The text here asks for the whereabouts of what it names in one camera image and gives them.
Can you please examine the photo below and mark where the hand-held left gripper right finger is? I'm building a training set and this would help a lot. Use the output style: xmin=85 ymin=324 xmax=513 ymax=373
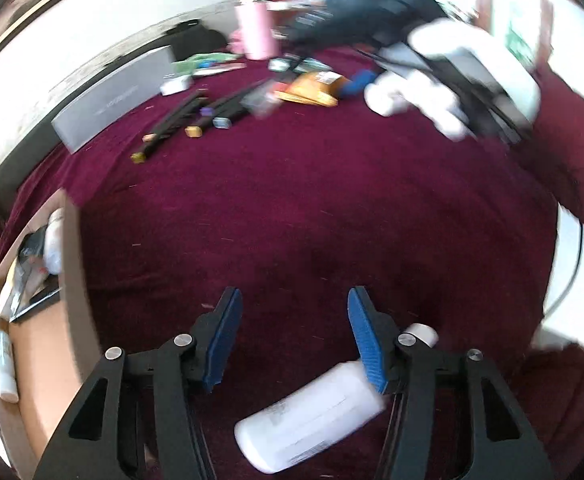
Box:
xmin=347 ymin=286 xmax=553 ymax=480

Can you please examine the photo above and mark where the orange snack packet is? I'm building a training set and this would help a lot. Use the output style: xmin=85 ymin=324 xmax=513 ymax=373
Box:
xmin=274 ymin=71 xmax=350 ymax=108

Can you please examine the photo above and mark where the black marker olive cap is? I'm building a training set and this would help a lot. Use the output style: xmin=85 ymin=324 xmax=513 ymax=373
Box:
xmin=130 ymin=97 xmax=207 ymax=163

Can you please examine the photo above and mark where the green tissue pack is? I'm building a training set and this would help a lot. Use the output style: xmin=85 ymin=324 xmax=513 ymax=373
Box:
xmin=292 ymin=57 xmax=333 ymax=73

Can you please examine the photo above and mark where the black marker peach cap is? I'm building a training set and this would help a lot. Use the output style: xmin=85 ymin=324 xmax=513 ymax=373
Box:
xmin=142 ymin=89 xmax=210 ymax=145

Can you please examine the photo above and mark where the cardboard box tray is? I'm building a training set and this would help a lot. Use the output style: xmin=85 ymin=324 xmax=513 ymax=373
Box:
xmin=0 ymin=187 xmax=90 ymax=461

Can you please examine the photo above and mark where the person's right hand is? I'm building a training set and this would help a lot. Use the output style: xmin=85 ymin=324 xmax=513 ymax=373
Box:
xmin=408 ymin=17 xmax=544 ymax=143

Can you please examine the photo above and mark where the black marker purple cap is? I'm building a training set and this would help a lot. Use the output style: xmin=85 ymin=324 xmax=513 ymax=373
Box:
xmin=199 ymin=80 xmax=267 ymax=117

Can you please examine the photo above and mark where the green cloth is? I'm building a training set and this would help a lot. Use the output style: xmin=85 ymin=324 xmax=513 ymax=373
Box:
xmin=172 ymin=52 xmax=233 ymax=77

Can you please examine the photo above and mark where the white charger plug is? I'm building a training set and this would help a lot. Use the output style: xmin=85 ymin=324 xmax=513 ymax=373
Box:
xmin=159 ymin=76 xmax=193 ymax=97

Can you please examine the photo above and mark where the grey shoe box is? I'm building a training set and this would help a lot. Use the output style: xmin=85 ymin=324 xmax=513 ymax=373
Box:
xmin=50 ymin=45 xmax=177 ymax=155

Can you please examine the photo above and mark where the maroon velvet cloth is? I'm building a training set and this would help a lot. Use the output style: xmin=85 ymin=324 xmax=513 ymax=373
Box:
xmin=0 ymin=42 xmax=560 ymax=480

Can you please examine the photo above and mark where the black marker yellow cap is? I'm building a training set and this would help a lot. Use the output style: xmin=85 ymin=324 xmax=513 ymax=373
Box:
xmin=184 ymin=87 xmax=273 ymax=138

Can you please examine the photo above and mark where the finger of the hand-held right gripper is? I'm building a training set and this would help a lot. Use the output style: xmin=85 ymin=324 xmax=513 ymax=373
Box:
xmin=339 ymin=69 xmax=377 ymax=100

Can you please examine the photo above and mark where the white jar with date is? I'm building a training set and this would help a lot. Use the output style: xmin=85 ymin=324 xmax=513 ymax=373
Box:
xmin=44 ymin=207 xmax=67 ymax=276

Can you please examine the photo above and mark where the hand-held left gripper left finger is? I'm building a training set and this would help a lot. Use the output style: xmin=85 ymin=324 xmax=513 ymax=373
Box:
xmin=34 ymin=286 xmax=245 ymax=480

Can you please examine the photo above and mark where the slim white bottle red label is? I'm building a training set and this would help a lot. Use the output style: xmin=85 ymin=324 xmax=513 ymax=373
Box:
xmin=0 ymin=329 xmax=20 ymax=403

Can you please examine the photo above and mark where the pink water bottle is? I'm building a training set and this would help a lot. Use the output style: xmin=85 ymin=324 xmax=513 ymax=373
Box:
xmin=234 ymin=0 xmax=281 ymax=61

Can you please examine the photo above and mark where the black braided cable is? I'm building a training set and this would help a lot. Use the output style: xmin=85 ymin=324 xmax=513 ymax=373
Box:
xmin=544 ymin=220 xmax=584 ymax=313

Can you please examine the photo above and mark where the white plastic bottle grey label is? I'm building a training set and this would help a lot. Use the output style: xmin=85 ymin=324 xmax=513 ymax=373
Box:
xmin=234 ymin=324 xmax=440 ymax=475

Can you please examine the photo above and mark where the black sofa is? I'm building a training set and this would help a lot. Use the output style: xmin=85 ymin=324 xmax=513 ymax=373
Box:
xmin=0 ymin=19 xmax=227 ymax=201

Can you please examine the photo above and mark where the black foil snack packet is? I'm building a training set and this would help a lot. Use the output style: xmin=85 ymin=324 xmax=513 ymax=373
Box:
xmin=9 ymin=227 xmax=65 ymax=321

